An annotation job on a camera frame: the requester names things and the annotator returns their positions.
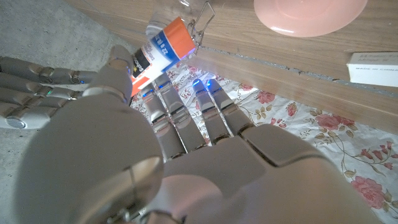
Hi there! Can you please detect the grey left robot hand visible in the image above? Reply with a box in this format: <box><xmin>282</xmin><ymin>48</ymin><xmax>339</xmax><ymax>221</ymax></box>
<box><xmin>14</xmin><ymin>44</ymin><xmax>383</xmax><ymax>224</ymax></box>

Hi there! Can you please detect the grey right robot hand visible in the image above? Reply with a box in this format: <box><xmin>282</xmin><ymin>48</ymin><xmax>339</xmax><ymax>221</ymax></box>
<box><xmin>0</xmin><ymin>55</ymin><xmax>99</xmax><ymax>130</ymax></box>

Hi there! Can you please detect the clear glass jar cup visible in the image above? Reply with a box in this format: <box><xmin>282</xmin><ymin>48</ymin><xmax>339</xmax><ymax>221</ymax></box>
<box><xmin>145</xmin><ymin>0</ymin><xmax>216</xmax><ymax>65</ymax></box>

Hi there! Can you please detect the round pink jar lid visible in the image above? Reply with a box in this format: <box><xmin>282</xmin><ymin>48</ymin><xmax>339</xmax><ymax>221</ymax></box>
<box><xmin>253</xmin><ymin>0</ymin><xmax>369</xmax><ymax>38</ymax></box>

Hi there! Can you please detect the floral backdrop cloth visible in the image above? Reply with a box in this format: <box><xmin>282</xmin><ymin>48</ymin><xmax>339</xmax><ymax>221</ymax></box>
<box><xmin>130</xmin><ymin>60</ymin><xmax>398</xmax><ymax>224</ymax></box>

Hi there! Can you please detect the flat white rectangular box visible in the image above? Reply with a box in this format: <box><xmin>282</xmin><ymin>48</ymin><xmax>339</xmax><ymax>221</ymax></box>
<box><xmin>346</xmin><ymin>51</ymin><xmax>398</xmax><ymax>88</ymax></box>

